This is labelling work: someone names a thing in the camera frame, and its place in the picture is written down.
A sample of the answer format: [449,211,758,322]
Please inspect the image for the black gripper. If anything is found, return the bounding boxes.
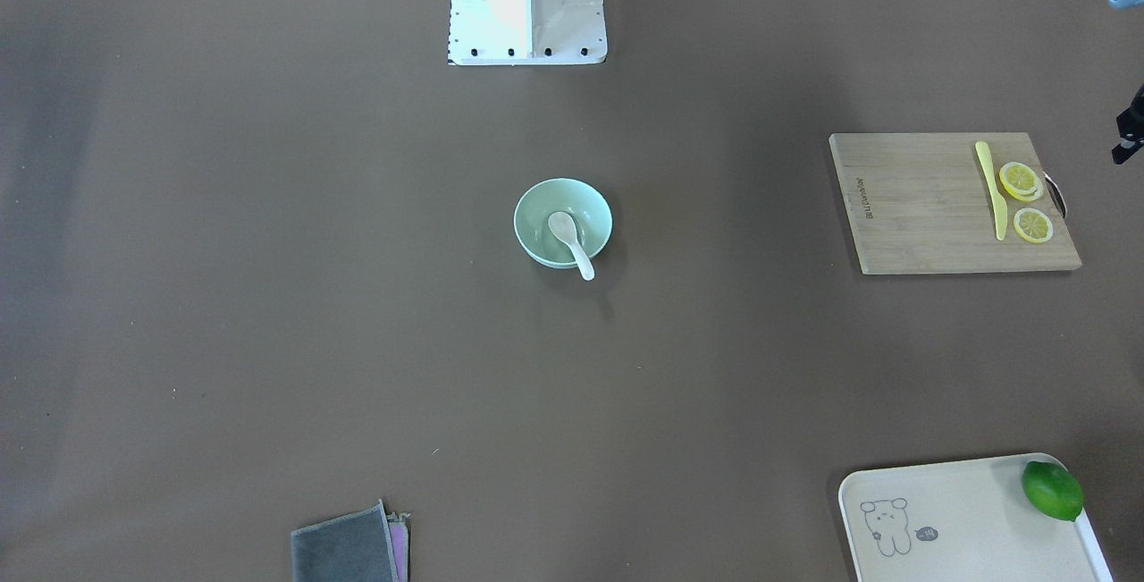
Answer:
[1111,86,1144,165]

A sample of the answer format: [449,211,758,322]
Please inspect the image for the light green bowl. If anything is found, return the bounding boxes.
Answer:
[513,178,614,280]

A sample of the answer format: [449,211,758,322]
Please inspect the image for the white ceramic spoon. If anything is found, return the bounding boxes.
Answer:
[548,212,596,281]

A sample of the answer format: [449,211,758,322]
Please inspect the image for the upper lemon slice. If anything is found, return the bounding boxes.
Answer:
[998,162,1044,202]

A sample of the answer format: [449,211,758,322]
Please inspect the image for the lemon slice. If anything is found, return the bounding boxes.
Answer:
[1012,207,1055,244]
[998,162,1044,202]

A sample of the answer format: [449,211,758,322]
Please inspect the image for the lower lemon slice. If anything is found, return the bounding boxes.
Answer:
[1012,207,1055,244]

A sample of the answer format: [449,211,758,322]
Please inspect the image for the yellow plastic knife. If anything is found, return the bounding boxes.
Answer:
[975,139,1009,242]

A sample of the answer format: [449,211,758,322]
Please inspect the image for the bamboo cutting board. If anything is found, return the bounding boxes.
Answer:
[829,131,1081,276]

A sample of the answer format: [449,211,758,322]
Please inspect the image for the green lime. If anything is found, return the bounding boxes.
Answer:
[1020,460,1085,523]

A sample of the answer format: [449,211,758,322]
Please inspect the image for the cream rabbit tray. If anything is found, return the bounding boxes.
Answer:
[837,452,1112,581]

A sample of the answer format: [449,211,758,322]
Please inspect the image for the grey folded cloth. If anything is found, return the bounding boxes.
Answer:
[289,500,411,581]

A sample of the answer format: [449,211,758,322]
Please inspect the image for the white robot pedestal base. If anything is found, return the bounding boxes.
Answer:
[447,0,609,66]

